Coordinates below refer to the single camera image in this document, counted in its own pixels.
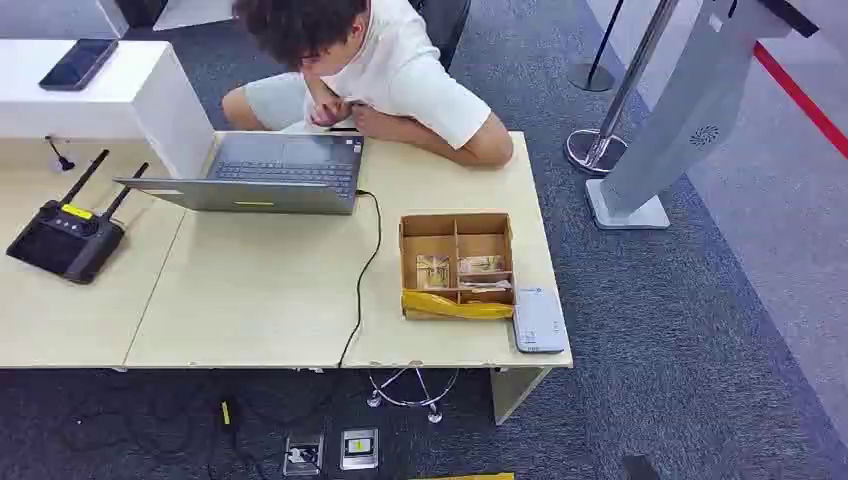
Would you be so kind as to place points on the card with brown print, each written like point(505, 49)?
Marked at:
point(432, 272)

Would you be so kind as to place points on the wooden compartment box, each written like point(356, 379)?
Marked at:
point(457, 233)

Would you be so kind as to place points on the card with pale print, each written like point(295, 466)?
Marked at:
point(482, 265)

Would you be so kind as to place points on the yellow tape strip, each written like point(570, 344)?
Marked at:
point(457, 307)

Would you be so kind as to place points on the white card reader device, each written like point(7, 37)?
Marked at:
point(538, 321)

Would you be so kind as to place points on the chrome stool base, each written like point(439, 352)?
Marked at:
point(414, 391)

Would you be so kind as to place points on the grey laptop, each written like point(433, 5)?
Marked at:
point(278, 179)

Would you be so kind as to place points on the pale wooden desk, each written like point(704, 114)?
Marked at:
point(265, 291)

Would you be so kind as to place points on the person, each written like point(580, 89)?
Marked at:
point(397, 73)

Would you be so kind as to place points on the black office chair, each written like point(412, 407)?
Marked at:
point(445, 26)

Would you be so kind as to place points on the floor socket with yellow label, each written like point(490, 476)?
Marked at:
point(359, 448)

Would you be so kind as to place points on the open floor socket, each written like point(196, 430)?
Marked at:
point(303, 455)

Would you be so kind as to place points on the grey kiosk stand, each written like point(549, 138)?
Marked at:
point(682, 112)

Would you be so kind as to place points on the white cabinet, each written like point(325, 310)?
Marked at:
point(132, 99)

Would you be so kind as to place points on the black router with antennas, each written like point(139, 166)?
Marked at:
point(66, 238)

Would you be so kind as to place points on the black smartphone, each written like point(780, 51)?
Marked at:
point(78, 63)

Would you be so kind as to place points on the red barrier belt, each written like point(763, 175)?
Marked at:
point(798, 98)

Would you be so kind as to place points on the chrome stanchion post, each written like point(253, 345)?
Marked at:
point(606, 126)

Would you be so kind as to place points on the black stanchion post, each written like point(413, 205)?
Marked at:
point(596, 66)

